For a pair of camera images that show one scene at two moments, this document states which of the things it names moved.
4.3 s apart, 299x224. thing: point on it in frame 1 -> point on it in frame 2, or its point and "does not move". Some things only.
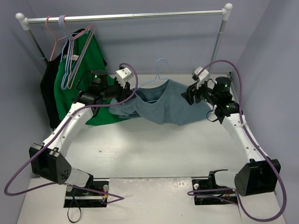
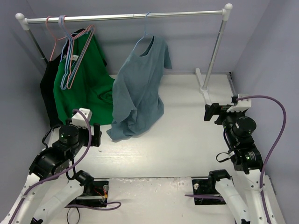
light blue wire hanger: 156,76 -> 145,34
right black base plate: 210,184 does not move
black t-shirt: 47,84 does not move
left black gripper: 124,91 -> 96,135
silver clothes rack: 224,13 does not move
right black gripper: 194,92 -> 215,113
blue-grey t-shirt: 168,101 -> 136,102
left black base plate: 77,198 does not move
